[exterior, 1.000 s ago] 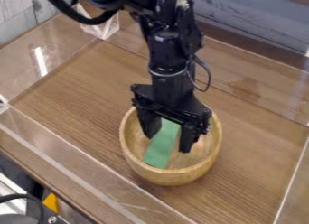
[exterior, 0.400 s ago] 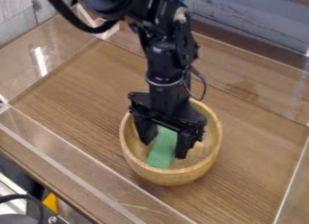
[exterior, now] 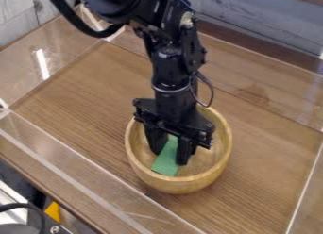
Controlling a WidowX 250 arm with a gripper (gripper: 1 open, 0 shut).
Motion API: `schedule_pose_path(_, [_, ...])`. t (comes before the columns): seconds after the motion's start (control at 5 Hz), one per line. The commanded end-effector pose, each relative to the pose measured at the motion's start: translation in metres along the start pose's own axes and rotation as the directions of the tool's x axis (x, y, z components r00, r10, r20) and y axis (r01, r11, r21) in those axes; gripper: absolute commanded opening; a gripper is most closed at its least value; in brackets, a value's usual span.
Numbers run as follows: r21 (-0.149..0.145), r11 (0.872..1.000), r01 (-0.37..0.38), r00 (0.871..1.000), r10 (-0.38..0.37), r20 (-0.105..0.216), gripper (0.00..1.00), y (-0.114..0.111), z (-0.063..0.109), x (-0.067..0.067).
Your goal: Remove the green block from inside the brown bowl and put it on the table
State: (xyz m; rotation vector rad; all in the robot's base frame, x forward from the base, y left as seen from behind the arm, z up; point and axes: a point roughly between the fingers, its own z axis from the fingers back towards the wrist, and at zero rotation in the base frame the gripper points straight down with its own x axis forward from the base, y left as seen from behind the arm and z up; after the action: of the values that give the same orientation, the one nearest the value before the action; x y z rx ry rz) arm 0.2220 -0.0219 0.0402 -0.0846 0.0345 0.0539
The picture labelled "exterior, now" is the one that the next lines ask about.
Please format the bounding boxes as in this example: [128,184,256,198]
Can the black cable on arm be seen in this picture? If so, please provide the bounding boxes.
[188,71,216,109]

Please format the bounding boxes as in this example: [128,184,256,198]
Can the black equipment with screw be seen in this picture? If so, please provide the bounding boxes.
[26,209,73,234]

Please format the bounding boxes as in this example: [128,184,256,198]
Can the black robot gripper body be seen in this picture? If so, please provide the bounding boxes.
[132,85,216,149]

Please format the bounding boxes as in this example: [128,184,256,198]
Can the clear acrylic tray walls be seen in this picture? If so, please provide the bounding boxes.
[0,18,323,234]

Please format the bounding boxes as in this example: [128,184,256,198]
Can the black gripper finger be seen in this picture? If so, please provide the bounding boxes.
[144,125,168,155]
[174,137,196,166]

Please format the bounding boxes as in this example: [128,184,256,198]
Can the black cable lower left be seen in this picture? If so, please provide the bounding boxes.
[0,202,45,234]

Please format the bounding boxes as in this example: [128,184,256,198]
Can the yellow label on equipment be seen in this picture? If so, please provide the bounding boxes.
[45,202,61,223]

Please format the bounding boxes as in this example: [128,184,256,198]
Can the brown wooden bowl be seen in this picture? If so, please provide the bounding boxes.
[125,108,233,194]

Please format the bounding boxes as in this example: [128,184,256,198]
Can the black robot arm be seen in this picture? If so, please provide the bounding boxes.
[49,0,214,165]

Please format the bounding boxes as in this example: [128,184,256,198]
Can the clear acrylic corner bracket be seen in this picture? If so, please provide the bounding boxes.
[79,6,126,42]

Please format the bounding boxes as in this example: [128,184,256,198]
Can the green rectangular block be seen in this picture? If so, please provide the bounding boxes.
[150,135,178,177]

